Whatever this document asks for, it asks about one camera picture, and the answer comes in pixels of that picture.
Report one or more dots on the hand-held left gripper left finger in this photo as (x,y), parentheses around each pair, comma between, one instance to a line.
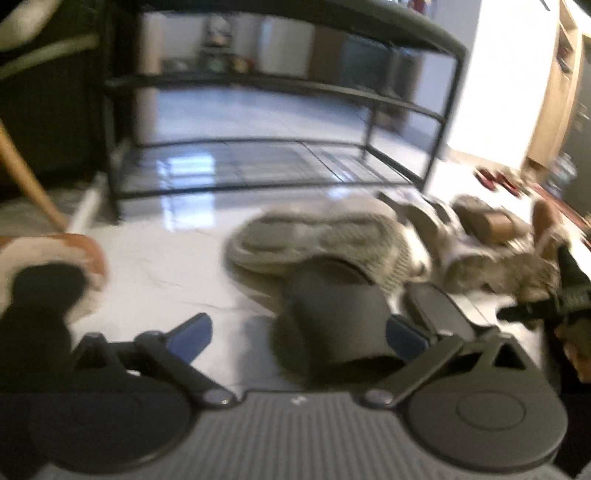
(191,337)

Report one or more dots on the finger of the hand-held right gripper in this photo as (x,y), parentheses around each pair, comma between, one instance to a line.
(568,267)
(526,312)

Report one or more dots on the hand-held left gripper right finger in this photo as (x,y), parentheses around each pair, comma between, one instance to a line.
(406,339)

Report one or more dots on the black slipper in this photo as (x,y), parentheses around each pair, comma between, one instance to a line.
(443,307)
(337,318)

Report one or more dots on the black metal shoe rack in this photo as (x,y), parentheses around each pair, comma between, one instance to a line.
(277,115)

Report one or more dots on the person's right hand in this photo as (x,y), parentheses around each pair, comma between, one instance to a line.
(575,346)

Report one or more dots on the brown fur-lined slipper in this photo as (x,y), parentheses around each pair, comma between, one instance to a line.
(549,228)
(494,224)
(78,251)

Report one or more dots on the grey furry slipper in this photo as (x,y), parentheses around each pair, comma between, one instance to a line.
(503,274)

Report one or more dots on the clear water bottle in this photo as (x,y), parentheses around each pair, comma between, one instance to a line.
(562,174)

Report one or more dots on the white slide sandal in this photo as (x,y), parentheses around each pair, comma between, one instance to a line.
(427,230)

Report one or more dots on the pair of red slippers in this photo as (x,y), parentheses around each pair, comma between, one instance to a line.
(496,181)

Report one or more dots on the beige ribbed-sole shoe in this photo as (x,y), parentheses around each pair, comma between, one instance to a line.
(323,244)

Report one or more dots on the person's left leg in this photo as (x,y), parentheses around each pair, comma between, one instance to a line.
(37,332)

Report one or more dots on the white baseboard strip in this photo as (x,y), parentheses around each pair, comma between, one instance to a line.
(85,203)

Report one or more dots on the wooden cabinet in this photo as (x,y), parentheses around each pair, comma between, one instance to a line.
(554,92)

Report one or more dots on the wooden chair leg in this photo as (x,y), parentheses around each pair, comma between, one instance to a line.
(27,175)

